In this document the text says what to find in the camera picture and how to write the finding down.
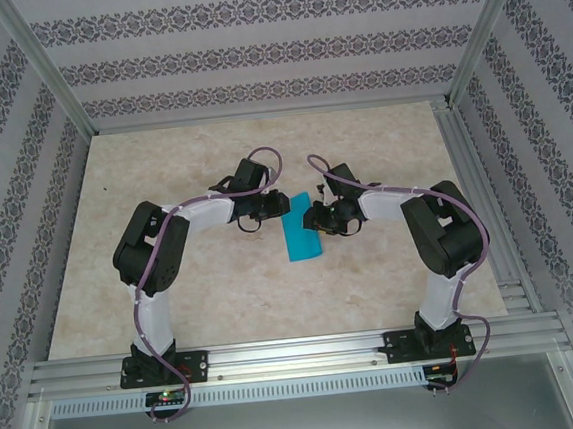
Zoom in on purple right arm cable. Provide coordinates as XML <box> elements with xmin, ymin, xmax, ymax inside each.
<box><xmin>305</xmin><ymin>140</ymin><xmax>500</xmax><ymax>406</ymax></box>

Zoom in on aluminium frame post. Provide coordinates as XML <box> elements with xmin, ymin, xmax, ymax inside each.
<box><xmin>435</xmin><ymin>0</ymin><xmax>541</xmax><ymax>106</ymax></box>
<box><xmin>0</xmin><ymin>0</ymin><xmax>98</xmax><ymax>145</ymax></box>

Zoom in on long aluminium mounting rail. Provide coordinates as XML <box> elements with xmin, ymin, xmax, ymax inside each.
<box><xmin>25</xmin><ymin>312</ymin><xmax>573</xmax><ymax>402</ymax></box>

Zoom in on blue cloth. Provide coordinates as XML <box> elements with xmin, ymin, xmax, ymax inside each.
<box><xmin>278</xmin><ymin>190</ymin><xmax>325</xmax><ymax>265</ymax></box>

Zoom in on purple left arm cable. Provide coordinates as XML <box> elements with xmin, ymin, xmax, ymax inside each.
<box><xmin>119</xmin><ymin>144</ymin><xmax>306</xmax><ymax>428</ymax></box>

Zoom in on aluminium right frame post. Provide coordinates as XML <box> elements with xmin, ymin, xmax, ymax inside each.
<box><xmin>435</xmin><ymin>0</ymin><xmax>541</xmax><ymax>106</ymax></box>

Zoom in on left controller circuit board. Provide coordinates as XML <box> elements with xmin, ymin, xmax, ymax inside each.
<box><xmin>144</xmin><ymin>388</ymin><xmax>189</xmax><ymax>408</ymax></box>

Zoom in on controller circuit board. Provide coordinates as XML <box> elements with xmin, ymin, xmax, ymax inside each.
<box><xmin>144</xmin><ymin>388</ymin><xmax>189</xmax><ymax>408</ymax></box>
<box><xmin>424</xmin><ymin>361</ymin><xmax>458</xmax><ymax>384</ymax></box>

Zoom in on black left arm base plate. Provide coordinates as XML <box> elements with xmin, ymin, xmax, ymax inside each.
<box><xmin>119</xmin><ymin>349</ymin><xmax>212</xmax><ymax>390</ymax></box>

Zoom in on right controller circuit board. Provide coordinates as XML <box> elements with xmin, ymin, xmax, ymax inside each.
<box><xmin>424</xmin><ymin>361</ymin><xmax>458</xmax><ymax>384</ymax></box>

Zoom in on aluminium left frame post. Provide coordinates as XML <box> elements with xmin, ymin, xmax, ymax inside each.
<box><xmin>0</xmin><ymin>0</ymin><xmax>98</xmax><ymax>145</ymax></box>

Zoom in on aluminium side rail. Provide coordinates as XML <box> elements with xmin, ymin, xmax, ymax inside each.
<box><xmin>431</xmin><ymin>92</ymin><xmax>545</xmax><ymax>322</ymax></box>

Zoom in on grey sheet metal panel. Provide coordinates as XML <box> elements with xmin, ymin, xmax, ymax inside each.
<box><xmin>33</xmin><ymin>374</ymin><xmax>573</xmax><ymax>429</ymax></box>

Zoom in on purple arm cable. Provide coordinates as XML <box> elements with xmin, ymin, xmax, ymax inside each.
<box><xmin>305</xmin><ymin>140</ymin><xmax>500</xmax><ymax>406</ymax></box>
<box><xmin>119</xmin><ymin>144</ymin><xmax>306</xmax><ymax>428</ymax></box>

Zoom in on slotted grey cable duct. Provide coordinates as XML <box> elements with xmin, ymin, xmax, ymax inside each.
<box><xmin>49</xmin><ymin>365</ymin><xmax>428</xmax><ymax>422</ymax></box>

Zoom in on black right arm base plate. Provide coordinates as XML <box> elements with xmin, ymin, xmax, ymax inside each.
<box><xmin>383</xmin><ymin>323</ymin><xmax>479</xmax><ymax>366</ymax></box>

